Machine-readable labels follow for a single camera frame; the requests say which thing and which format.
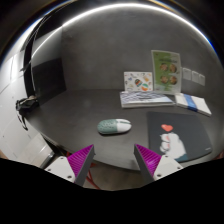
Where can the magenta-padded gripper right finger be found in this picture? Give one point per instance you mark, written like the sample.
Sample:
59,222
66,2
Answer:
165,165

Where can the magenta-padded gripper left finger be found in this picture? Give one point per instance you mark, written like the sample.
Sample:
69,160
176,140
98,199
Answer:
63,166

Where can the green and white computer mouse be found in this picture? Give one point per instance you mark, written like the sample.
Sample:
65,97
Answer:
111,127

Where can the black mouse pad with heart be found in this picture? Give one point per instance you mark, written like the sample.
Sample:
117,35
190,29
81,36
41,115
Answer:
193,133

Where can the white book with blue band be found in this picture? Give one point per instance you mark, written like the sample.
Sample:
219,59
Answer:
200,105

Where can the black bag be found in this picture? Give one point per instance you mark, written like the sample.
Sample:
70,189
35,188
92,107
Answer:
26,105

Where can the white card with colourful stickers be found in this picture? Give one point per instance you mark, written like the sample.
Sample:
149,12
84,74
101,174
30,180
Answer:
138,81

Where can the green standing poster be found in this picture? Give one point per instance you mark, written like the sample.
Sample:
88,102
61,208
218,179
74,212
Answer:
166,71

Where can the white ceiling light strip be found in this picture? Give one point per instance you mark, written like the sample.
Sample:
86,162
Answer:
133,5

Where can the white wall socket plate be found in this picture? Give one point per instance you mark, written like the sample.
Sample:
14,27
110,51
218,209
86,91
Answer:
195,77
202,80
187,74

